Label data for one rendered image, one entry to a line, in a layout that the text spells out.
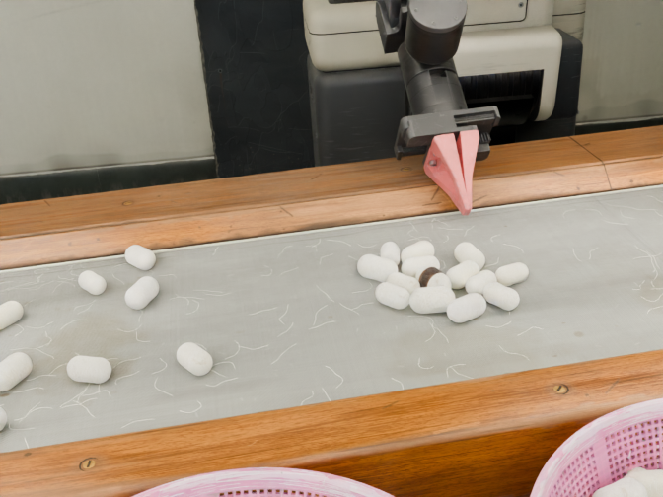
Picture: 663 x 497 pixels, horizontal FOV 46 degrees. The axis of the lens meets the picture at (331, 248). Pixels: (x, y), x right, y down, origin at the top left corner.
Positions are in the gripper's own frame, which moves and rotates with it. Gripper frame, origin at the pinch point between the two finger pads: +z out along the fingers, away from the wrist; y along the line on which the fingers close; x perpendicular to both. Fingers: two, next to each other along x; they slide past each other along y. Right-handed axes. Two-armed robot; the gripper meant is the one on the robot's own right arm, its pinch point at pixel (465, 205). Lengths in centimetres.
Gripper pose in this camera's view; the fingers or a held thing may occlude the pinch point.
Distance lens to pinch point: 80.2
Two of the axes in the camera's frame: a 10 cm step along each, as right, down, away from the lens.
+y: 9.8, -1.4, 1.1
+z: 1.7, 9.1, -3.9
